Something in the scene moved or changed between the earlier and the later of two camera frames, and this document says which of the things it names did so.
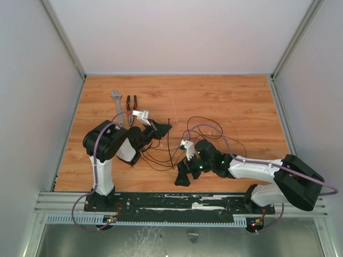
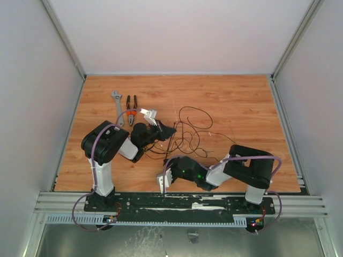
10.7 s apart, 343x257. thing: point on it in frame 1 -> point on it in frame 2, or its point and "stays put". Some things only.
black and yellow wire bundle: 217,137 -> 206,131
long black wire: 199,116 -> 186,123
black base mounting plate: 177,204 stays put
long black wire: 152,167 -> 179,152
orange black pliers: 131,116 stays put
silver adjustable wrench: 118,97 stays put
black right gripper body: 189,170 -> 173,166
